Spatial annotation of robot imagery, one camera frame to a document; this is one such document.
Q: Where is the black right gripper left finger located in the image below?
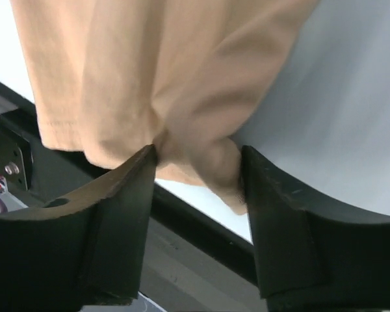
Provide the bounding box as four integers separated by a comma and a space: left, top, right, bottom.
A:
0, 146, 157, 307

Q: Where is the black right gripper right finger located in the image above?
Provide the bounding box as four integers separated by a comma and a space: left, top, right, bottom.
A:
242, 146, 390, 311

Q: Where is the beige t shirt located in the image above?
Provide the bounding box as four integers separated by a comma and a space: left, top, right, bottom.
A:
11, 1, 317, 215

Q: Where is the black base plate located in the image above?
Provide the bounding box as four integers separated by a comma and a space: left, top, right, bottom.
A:
0, 83, 265, 311

